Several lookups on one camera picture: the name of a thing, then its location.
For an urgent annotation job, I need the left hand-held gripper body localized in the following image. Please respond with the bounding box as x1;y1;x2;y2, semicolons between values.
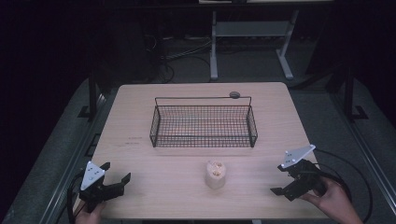
78;161;125;213

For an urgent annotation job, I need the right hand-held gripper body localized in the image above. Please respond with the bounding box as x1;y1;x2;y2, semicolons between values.
279;144;327;202

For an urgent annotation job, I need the beige lotus root piece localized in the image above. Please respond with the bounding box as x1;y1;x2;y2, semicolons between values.
205;160;227;190

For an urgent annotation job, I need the black wire basket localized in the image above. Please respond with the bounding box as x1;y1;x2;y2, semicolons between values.
148;95;259;148

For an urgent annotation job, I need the person's right hand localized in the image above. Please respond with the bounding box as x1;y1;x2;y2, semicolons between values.
300;176;353;217

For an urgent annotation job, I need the person's left hand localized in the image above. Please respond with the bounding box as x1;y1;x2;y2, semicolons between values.
73;201;106;224

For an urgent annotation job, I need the grey metal stand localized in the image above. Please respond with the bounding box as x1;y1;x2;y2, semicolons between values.
209;8;301;81

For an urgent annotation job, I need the aluminium frame rail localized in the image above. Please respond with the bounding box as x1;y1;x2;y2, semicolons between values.
38;92;108;224
330;91;396;217

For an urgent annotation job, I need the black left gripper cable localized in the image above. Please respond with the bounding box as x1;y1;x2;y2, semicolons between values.
65;171;86;224

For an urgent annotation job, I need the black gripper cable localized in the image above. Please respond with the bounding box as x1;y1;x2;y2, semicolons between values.
313;148;374;224
65;171;86;224

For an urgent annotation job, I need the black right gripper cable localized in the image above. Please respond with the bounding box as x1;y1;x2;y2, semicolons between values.
313;148;374;224

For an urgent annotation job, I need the black metal post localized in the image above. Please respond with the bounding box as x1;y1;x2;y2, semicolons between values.
343;65;369;123
78;69;100;122

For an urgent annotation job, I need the bundle of floor cables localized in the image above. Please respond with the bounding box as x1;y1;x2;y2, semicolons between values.
143;33;213;84

